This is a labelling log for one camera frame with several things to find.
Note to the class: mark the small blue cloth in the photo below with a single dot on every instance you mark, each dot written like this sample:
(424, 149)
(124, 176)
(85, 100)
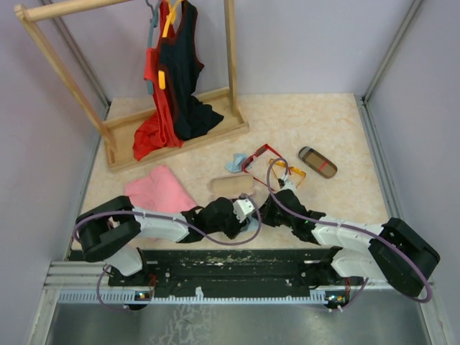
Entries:
(235, 166)

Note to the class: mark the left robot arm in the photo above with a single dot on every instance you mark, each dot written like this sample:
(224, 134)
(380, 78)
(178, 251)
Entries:
(104, 233)

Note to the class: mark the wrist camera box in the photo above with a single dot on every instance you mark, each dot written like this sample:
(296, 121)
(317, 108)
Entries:
(287, 184)
(243, 208)

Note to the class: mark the red sunglasses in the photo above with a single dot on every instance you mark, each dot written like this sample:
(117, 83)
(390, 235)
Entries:
(252, 158)

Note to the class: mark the orange sunglasses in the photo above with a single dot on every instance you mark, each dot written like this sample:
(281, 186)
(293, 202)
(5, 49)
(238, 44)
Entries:
(279, 170)

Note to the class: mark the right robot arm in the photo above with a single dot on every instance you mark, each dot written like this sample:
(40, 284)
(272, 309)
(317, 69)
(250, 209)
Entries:
(391, 251)

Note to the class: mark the black tank top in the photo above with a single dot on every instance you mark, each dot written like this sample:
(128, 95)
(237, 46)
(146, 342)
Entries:
(178, 60)

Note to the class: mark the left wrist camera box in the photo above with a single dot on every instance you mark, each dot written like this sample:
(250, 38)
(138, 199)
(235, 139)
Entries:
(243, 208)

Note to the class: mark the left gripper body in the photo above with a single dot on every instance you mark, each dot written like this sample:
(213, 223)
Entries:
(231, 227)

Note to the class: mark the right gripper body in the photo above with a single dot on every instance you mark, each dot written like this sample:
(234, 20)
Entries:
(272, 216)

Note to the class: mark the white cable duct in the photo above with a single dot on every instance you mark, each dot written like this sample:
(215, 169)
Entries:
(138, 297)

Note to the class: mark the light blue cleaning cloth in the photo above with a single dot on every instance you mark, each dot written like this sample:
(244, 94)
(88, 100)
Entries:
(250, 224)

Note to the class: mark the yellow hanger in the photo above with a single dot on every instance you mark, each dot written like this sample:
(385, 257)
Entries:
(169, 20)

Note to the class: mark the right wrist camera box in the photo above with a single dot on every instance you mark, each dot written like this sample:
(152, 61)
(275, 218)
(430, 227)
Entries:
(287, 184)

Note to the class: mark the wooden clothes rack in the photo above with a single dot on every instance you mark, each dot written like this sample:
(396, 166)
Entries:
(118, 134)

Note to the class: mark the brown glasses case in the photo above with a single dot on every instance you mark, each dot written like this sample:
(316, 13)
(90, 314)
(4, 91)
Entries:
(317, 162)

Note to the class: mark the grey-blue hanger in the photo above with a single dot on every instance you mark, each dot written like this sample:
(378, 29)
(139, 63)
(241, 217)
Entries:
(153, 23)

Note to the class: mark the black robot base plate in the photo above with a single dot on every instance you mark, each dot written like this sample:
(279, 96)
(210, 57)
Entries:
(235, 273)

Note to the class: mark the pink shirt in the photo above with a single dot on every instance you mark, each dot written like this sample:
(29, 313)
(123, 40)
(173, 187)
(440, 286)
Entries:
(160, 191)

